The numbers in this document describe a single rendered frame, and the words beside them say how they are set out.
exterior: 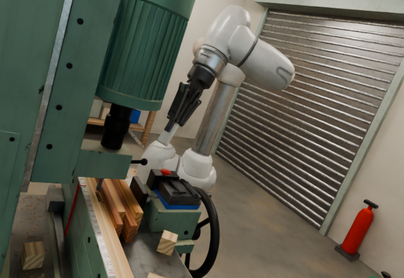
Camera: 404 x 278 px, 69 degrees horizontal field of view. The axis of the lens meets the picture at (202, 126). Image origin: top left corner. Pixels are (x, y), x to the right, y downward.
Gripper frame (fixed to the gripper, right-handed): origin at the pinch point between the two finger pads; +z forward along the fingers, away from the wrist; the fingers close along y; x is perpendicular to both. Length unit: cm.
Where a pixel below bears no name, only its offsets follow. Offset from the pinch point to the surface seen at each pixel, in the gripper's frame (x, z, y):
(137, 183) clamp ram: 1.7, 15.4, 3.3
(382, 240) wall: 114, -21, -274
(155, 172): 1.0, 11.3, -3.4
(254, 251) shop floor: 20, 43, -198
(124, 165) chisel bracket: -1.2, 12.6, 8.7
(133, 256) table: 13.4, 27.7, 9.8
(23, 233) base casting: -15.0, 39.6, 10.7
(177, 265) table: 21.4, 25.3, 4.2
